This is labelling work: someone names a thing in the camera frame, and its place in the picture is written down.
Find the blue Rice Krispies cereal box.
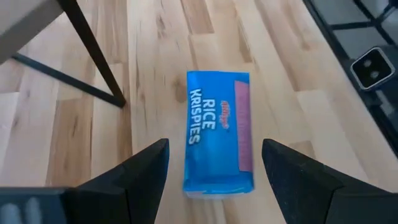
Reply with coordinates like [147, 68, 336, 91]
[182, 70, 255, 200]

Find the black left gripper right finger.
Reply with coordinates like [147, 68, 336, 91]
[262, 139, 357, 224]

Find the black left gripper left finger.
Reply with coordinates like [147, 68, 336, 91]
[76, 138, 170, 224]

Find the wooden shelf with black frame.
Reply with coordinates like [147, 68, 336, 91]
[0, 0, 127, 109]

